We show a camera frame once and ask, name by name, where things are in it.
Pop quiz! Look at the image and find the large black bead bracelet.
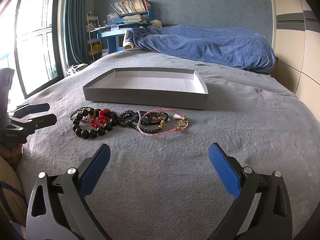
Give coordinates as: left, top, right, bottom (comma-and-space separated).
71, 107, 119, 139

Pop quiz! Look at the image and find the red bead bracelet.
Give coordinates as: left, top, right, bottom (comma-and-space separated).
89, 109, 109, 129

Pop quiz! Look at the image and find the dark blue bead bracelet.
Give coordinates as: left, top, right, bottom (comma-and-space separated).
118, 109, 141, 129

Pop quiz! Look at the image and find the pink cord bracelet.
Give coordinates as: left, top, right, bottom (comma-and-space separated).
136, 108, 190, 137

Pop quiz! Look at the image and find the dark purple bead bracelet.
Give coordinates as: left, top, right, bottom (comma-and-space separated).
135, 110, 170, 134

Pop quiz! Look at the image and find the person's left hand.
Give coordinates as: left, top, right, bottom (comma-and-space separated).
0, 144, 23, 170

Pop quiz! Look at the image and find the beige checked pillow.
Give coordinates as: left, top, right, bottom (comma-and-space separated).
0, 157, 28, 227

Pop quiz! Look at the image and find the white shelf rack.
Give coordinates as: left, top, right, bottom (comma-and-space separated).
86, 12, 103, 63

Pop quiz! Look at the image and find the grey bed cover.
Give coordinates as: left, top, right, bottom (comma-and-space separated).
17, 49, 319, 239

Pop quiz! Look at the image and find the teal curtain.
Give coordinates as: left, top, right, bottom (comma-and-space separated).
63, 0, 89, 66

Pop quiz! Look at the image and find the blue desk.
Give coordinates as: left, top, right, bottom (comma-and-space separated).
97, 6, 155, 54

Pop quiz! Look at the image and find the stack of papers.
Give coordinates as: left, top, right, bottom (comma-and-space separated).
123, 14, 149, 24

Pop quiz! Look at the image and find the grey cardboard tray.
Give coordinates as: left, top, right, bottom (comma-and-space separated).
83, 67, 209, 110

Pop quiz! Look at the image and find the row of books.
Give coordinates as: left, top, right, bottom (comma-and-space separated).
111, 0, 152, 15

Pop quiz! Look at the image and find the white plush toy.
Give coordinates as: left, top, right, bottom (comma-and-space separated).
147, 20, 163, 29

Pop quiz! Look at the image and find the blue blanket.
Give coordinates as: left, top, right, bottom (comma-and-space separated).
125, 25, 276, 74

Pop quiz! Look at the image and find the white wardrobe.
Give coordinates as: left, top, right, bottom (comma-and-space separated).
266, 0, 320, 102

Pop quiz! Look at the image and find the window with dark frame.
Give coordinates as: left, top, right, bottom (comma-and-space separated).
1, 0, 64, 99

